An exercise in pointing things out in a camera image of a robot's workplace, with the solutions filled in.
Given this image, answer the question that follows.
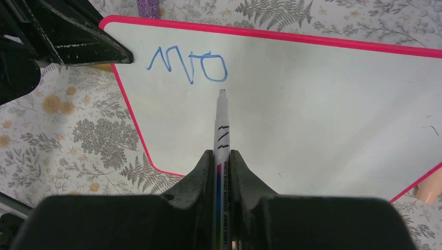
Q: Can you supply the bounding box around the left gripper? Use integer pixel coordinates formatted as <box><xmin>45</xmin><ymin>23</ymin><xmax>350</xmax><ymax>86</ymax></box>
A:
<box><xmin>1</xmin><ymin>1</ymin><xmax>134</xmax><ymax>105</ymax></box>

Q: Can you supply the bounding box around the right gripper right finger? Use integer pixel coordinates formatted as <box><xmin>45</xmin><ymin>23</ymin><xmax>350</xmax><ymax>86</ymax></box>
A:
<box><xmin>230</xmin><ymin>150</ymin><xmax>416</xmax><ymax>249</ymax></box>

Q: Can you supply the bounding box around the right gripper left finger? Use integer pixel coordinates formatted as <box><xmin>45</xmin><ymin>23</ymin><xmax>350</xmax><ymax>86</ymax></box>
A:
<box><xmin>11</xmin><ymin>150</ymin><xmax>214</xmax><ymax>249</ymax></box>

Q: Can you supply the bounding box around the pink framed whiteboard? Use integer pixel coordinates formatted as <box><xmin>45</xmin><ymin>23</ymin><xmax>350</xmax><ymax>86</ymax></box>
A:
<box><xmin>100</xmin><ymin>16</ymin><xmax>441</xmax><ymax>201</ymax></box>

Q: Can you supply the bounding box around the peach pink microphone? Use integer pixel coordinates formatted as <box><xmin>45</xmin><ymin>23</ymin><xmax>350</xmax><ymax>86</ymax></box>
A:
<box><xmin>414</xmin><ymin>177</ymin><xmax>441</xmax><ymax>205</ymax></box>

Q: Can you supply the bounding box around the floral patterned mat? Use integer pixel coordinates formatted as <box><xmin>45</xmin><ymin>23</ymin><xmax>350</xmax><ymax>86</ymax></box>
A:
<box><xmin>0</xmin><ymin>0</ymin><xmax>442</xmax><ymax>250</ymax></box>

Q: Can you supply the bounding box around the gold microphone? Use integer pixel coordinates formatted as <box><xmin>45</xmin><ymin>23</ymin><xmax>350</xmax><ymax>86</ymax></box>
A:
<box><xmin>90</xmin><ymin>64</ymin><xmax>113</xmax><ymax>72</ymax></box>

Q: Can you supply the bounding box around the blue capped marker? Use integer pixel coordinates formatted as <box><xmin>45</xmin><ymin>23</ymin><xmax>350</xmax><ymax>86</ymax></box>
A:
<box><xmin>214</xmin><ymin>90</ymin><xmax>232</xmax><ymax>249</ymax></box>

